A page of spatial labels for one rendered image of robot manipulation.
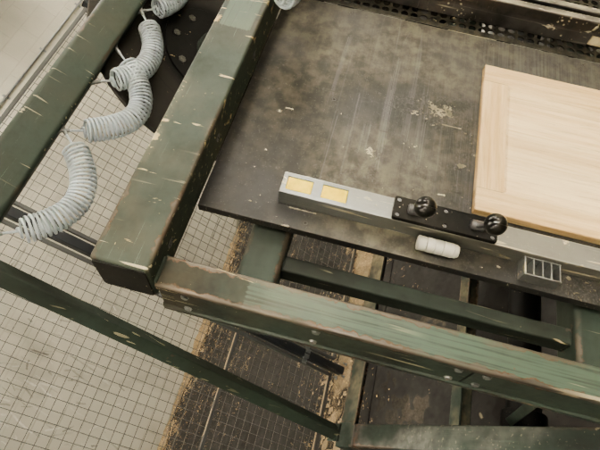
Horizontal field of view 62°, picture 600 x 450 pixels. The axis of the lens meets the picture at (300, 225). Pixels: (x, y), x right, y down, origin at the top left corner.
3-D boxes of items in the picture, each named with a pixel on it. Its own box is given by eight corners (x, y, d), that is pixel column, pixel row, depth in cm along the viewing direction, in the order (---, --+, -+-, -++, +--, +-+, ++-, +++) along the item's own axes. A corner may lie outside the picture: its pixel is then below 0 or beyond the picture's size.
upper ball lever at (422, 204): (420, 222, 95) (436, 220, 82) (401, 218, 95) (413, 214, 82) (425, 204, 95) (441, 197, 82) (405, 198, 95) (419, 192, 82)
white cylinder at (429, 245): (413, 252, 95) (454, 262, 95) (418, 245, 93) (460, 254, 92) (415, 238, 97) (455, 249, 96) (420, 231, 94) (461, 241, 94)
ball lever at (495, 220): (482, 237, 94) (508, 237, 81) (462, 233, 95) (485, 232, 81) (487, 219, 94) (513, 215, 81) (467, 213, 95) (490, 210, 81)
